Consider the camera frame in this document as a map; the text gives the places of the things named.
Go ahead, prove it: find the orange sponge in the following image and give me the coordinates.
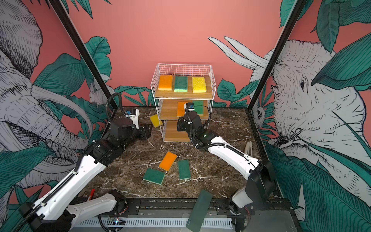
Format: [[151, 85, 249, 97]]
[[158, 75, 173, 91], [159, 152, 177, 172], [177, 101, 186, 117]]

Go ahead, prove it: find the yellow sponge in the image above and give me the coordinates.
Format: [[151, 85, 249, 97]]
[[192, 77, 207, 93], [149, 114, 163, 128]]

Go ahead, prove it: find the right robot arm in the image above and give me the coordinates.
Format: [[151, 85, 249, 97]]
[[177, 102, 276, 211]]

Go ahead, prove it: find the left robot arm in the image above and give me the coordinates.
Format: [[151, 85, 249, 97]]
[[13, 108, 153, 232]]

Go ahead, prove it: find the yellow sponge beside shelf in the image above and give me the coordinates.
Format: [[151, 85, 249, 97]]
[[149, 114, 163, 128]]

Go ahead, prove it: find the beige plastic clip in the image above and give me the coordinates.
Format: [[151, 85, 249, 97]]
[[244, 142, 253, 156]]

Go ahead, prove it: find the red white marker pen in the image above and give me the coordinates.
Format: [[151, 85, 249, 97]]
[[88, 189, 95, 201]]

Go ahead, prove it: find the dark green foreground sponge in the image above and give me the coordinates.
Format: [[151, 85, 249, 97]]
[[186, 190, 213, 232]]

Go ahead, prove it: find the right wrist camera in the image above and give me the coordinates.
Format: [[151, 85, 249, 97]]
[[184, 102, 195, 112]]

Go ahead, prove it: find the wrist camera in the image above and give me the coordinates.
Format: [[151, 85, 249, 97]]
[[184, 102, 195, 112], [125, 108, 140, 130]]

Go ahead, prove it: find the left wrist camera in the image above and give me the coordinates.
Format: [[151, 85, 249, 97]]
[[125, 108, 140, 130]]

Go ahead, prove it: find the white wire three-tier shelf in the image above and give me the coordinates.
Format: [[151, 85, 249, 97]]
[[150, 63, 216, 142]]

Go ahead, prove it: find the white slotted cable duct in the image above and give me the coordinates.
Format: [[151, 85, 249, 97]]
[[72, 217, 233, 228]]

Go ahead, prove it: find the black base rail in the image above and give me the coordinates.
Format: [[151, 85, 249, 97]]
[[119, 198, 294, 217]]

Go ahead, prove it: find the left black frame post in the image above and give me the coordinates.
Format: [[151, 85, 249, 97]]
[[45, 1, 114, 105]]

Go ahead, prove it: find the black frame post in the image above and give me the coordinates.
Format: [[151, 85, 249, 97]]
[[247, 0, 306, 113], [45, 1, 114, 105]]

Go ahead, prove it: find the right black frame post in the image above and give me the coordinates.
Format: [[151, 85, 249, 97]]
[[247, 0, 306, 113]]

